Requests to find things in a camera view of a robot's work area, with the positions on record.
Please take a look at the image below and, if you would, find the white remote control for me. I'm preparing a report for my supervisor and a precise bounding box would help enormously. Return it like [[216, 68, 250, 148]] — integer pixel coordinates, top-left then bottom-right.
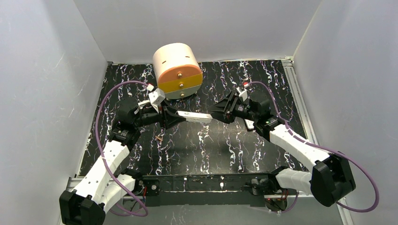
[[177, 111, 213, 123]]

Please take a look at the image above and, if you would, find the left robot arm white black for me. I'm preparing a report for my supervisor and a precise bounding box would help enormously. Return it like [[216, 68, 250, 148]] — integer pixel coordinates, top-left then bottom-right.
[[59, 101, 187, 225]]

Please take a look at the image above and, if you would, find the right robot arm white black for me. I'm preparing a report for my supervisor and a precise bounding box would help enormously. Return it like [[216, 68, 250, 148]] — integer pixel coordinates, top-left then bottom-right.
[[209, 91, 356, 207]]

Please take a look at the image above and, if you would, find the white stapler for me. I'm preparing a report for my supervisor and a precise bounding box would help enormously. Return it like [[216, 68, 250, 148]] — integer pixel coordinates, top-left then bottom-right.
[[138, 100, 150, 108]]

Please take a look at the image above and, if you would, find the black marble pattern mat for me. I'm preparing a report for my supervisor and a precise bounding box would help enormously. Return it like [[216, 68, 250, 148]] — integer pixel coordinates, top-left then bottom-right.
[[79, 60, 312, 178]]

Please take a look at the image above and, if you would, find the round pastel drawer box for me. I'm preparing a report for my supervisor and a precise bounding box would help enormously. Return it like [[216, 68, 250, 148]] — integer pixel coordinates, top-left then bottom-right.
[[153, 43, 203, 99]]

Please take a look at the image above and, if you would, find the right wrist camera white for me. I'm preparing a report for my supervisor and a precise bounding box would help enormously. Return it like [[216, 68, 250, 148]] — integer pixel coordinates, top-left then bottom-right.
[[236, 86, 248, 103]]

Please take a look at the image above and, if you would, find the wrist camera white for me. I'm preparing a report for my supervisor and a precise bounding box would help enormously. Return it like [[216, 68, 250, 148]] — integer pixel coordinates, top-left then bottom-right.
[[236, 86, 248, 103], [148, 88, 166, 108]]

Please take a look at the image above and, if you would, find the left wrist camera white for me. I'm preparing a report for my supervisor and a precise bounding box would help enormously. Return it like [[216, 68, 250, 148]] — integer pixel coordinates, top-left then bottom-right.
[[148, 88, 166, 108]]

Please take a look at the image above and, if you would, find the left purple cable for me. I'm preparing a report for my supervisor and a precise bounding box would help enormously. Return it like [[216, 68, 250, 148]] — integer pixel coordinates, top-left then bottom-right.
[[94, 81, 155, 218]]

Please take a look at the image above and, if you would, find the purple cable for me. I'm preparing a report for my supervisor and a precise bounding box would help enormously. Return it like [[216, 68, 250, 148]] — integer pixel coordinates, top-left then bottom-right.
[[244, 81, 381, 214], [94, 81, 155, 218]]

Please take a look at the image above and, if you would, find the aluminium frame rail right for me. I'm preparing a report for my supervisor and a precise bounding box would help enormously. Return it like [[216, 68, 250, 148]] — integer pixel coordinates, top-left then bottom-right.
[[281, 58, 318, 144]]

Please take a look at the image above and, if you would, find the aluminium frame rail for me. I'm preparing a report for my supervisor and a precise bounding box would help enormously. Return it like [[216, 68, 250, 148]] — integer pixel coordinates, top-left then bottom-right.
[[64, 177, 345, 199], [281, 58, 318, 144]]

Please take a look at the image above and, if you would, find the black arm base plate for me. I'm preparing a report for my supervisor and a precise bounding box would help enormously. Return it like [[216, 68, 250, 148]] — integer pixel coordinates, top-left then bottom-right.
[[133, 173, 297, 208]]

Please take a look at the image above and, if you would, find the aluminium frame rail front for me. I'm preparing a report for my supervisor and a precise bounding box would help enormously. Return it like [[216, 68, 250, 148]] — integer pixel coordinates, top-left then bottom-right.
[[64, 177, 345, 199]]

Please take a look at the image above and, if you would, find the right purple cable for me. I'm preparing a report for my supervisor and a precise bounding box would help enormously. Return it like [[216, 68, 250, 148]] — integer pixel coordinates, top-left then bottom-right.
[[244, 81, 381, 214]]

